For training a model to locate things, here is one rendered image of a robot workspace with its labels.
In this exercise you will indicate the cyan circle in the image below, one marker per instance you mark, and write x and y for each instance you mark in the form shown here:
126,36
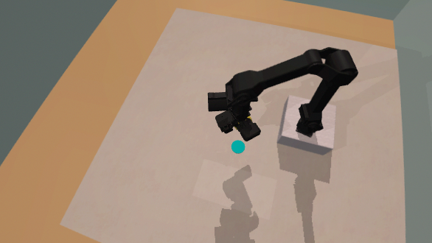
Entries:
238,146

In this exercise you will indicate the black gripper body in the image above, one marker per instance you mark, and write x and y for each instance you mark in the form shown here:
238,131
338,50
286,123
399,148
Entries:
249,130

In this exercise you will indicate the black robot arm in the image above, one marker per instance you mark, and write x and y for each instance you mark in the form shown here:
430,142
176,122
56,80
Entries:
337,70

